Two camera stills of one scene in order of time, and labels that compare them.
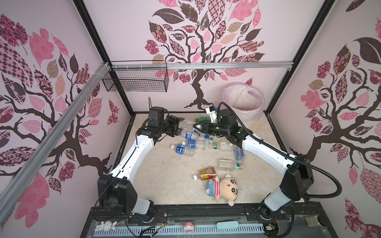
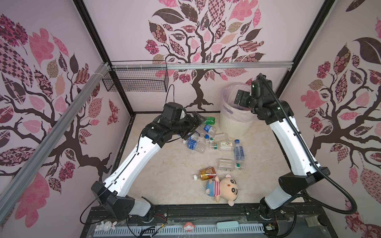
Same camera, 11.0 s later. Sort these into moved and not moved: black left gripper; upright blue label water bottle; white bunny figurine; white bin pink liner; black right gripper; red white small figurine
Moved: black right gripper; black left gripper
Not moved: upright blue label water bottle; white bin pink liner; white bunny figurine; red white small figurine
